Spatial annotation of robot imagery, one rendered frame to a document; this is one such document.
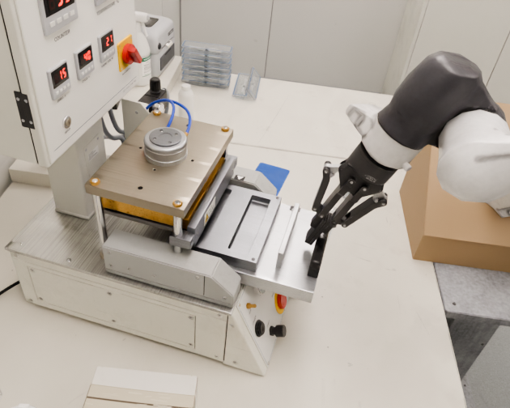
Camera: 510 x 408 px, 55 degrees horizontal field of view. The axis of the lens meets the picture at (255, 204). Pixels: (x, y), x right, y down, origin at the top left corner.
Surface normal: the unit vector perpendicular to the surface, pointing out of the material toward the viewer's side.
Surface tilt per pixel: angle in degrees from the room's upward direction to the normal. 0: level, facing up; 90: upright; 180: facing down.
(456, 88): 87
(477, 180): 91
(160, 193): 0
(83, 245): 0
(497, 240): 40
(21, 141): 90
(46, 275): 90
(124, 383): 1
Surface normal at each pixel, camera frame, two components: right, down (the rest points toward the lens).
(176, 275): -0.27, 0.61
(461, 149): -0.70, -0.14
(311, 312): 0.09, -0.76
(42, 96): 0.96, 0.25
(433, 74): -0.61, 0.15
